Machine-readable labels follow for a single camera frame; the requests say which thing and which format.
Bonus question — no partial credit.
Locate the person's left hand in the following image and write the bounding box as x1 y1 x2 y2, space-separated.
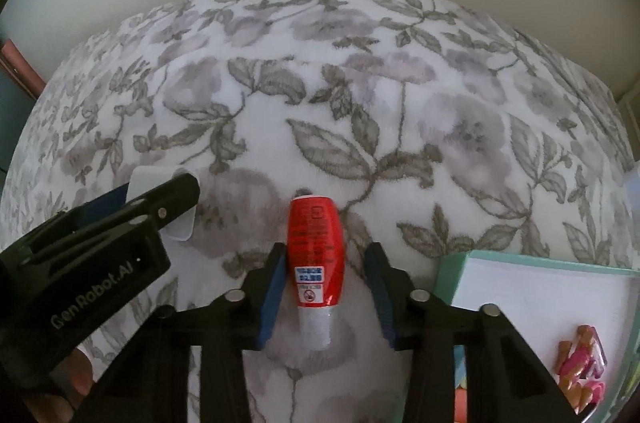
30 348 98 423

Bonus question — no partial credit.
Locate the brown wooden furniture edge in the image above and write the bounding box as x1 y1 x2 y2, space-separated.
0 40 48 98

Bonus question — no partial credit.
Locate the pink dog toy figure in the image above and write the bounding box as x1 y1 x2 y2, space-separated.
556 324 609 415

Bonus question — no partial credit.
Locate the white plastic block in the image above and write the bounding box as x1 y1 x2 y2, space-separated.
129 167 198 241

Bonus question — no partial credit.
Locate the red glue bottle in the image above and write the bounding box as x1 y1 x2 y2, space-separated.
286 195 346 351

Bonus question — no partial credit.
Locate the shallow teal cardboard box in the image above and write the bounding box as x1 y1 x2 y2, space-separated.
432 251 640 423

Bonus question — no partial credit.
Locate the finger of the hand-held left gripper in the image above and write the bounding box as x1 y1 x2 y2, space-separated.
62 183 132 226
22 172 202 250

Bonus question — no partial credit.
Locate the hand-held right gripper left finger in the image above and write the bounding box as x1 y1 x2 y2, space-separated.
75 242 287 423

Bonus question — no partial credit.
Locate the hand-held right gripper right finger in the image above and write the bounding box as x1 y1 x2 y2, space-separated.
364 242 576 423

